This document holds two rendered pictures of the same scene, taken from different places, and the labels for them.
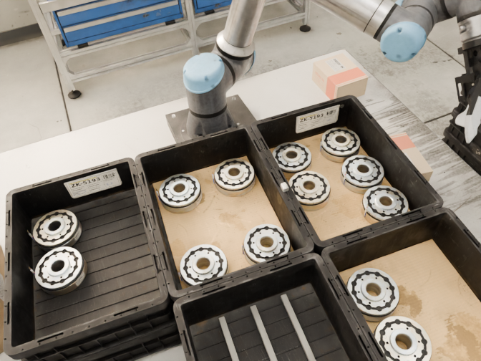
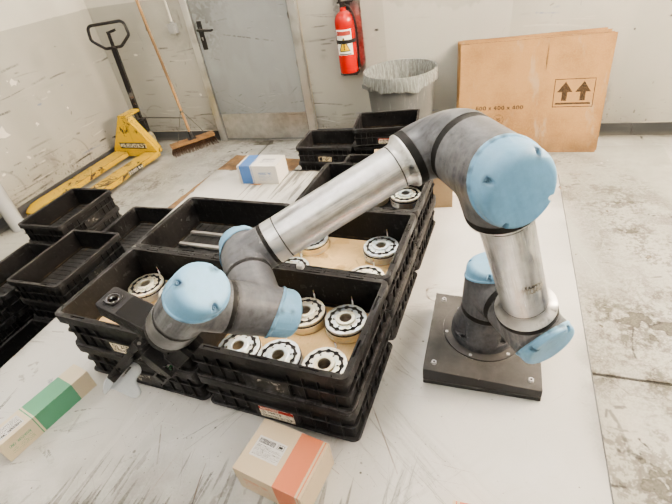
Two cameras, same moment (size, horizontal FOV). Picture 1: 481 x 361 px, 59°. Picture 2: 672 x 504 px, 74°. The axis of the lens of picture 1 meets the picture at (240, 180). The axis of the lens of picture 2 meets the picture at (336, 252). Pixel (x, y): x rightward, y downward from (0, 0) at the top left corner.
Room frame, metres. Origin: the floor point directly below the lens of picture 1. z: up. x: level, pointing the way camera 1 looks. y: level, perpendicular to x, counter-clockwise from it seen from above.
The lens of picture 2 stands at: (1.26, -0.70, 1.61)
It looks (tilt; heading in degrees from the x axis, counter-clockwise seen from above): 36 degrees down; 132
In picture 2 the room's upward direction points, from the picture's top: 10 degrees counter-clockwise
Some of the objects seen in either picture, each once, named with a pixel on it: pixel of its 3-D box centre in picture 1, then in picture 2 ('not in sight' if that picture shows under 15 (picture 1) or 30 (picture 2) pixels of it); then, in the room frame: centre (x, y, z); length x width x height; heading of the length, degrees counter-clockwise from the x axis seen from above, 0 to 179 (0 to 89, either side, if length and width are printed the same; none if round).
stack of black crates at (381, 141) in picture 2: not in sight; (389, 152); (-0.22, 1.62, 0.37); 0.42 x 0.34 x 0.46; 19
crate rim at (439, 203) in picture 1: (337, 162); (288, 314); (0.66, -0.23, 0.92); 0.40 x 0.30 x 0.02; 16
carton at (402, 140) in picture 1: (396, 163); (284, 465); (0.79, -0.45, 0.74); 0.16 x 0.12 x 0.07; 10
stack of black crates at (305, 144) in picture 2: not in sight; (333, 161); (-0.59, 1.49, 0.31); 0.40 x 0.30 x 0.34; 19
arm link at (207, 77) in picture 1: (206, 82); (492, 284); (1.02, 0.07, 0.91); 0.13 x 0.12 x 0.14; 146
